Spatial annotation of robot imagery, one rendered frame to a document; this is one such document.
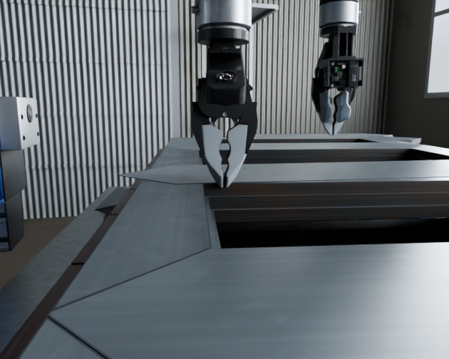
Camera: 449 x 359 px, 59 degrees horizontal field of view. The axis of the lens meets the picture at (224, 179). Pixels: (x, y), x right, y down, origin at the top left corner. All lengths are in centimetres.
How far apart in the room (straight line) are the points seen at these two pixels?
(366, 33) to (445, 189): 382
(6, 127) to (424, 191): 68
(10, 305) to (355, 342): 58
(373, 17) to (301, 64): 88
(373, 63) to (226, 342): 431
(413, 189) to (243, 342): 49
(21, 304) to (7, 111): 31
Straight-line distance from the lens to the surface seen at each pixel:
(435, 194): 66
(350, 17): 84
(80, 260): 43
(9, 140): 76
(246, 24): 55
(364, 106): 439
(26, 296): 73
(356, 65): 82
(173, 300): 23
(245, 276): 26
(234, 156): 55
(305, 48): 411
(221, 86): 45
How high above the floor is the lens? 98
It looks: 10 degrees down
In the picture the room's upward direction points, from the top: straight up
